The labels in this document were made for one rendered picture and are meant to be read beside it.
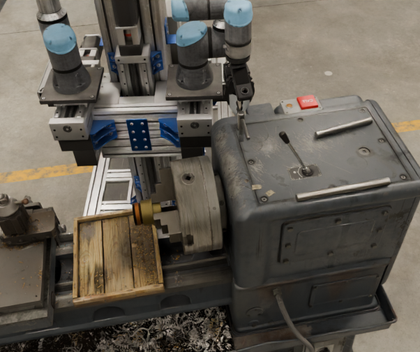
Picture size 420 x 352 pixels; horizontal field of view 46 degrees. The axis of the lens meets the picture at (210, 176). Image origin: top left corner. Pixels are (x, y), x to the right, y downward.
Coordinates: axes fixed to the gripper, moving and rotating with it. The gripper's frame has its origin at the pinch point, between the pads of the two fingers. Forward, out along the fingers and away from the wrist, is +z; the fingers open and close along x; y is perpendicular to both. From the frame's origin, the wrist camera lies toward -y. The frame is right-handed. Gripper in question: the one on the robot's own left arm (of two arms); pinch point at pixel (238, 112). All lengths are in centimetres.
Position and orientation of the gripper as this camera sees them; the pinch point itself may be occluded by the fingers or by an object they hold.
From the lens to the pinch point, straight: 158.7
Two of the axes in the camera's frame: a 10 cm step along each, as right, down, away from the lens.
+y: -1.8, -7.1, 6.8
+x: -9.8, 1.5, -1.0
